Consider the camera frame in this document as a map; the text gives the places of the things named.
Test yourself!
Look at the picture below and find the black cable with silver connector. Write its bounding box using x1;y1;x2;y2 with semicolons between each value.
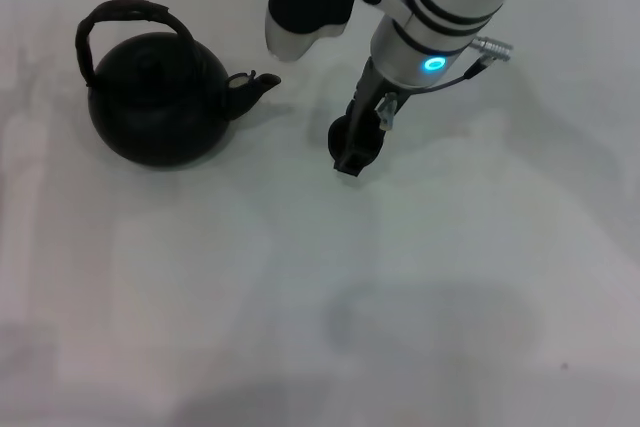
399;35;516;96

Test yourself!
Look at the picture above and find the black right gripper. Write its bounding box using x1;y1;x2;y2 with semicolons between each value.
333;56;401;178

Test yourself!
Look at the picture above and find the clear network cable plug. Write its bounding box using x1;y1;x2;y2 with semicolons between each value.
377;92;399;131

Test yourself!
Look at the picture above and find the small dark teacup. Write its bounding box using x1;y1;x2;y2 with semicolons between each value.
327;114;387;169

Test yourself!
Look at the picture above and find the black round teapot with handle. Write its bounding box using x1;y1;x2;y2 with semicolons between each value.
74;0;282;167

